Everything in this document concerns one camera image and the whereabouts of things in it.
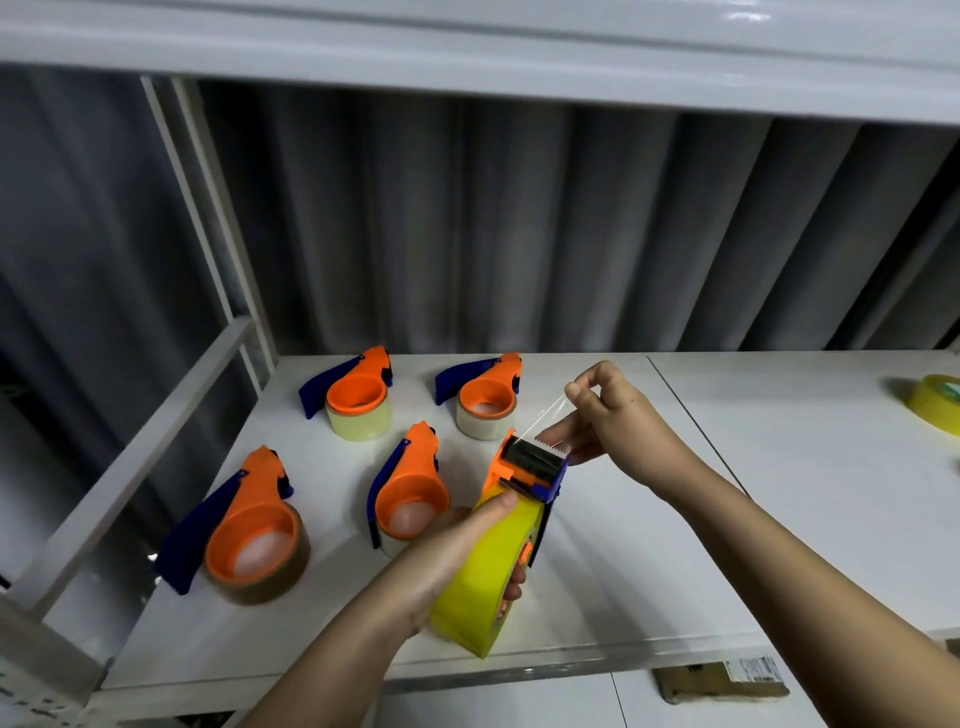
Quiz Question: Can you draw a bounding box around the person's left forearm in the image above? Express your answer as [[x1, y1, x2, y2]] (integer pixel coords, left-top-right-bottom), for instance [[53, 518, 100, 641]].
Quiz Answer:
[[240, 573, 430, 728]]

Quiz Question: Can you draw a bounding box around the orange blue tape dispenser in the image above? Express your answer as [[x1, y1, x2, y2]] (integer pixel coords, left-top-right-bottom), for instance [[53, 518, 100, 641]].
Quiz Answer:
[[366, 421, 453, 552], [480, 429, 571, 573], [435, 352, 524, 421], [153, 445, 301, 597], [298, 345, 395, 421]]

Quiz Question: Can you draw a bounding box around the white metal shelf rack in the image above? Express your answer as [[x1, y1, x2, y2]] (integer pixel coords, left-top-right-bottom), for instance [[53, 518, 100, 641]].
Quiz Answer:
[[0, 0, 960, 728]]

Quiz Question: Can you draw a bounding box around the brown tape roll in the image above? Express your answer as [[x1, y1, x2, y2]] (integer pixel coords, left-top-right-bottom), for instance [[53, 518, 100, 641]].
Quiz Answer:
[[206, 501, 312, 607]]

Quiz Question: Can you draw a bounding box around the pale yellow tape roll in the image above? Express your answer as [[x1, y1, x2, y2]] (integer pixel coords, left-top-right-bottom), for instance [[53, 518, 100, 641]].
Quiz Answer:
[[324, 397, 393, 443]]

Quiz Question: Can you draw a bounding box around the brown cardboard box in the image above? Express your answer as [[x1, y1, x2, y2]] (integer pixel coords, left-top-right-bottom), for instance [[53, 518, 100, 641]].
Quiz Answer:
[[652, 656, 791, 706]]

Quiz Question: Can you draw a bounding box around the clear white tape roll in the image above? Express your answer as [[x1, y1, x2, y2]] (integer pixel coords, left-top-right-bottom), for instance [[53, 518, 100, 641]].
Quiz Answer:
[[378, 525, 421, 561], [456, 399, 519, 441]]

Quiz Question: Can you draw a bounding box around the grey curtain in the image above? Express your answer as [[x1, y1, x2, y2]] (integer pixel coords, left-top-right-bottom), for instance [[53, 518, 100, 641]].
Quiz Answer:
[[0, 63, 960, 594]]

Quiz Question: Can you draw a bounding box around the person's left hand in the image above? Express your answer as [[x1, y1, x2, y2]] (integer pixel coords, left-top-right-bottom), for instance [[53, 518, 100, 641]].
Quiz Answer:
[[386, 491, 528, 640]]

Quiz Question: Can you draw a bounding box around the person's right hand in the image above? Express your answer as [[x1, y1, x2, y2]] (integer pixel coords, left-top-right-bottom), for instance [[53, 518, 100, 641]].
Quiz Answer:
[[536, 361, 703, 505]]

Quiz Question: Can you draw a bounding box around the person's right forearm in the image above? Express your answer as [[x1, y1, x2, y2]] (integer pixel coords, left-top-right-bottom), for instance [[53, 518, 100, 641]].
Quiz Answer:
[[651, 448, 960, 728]]

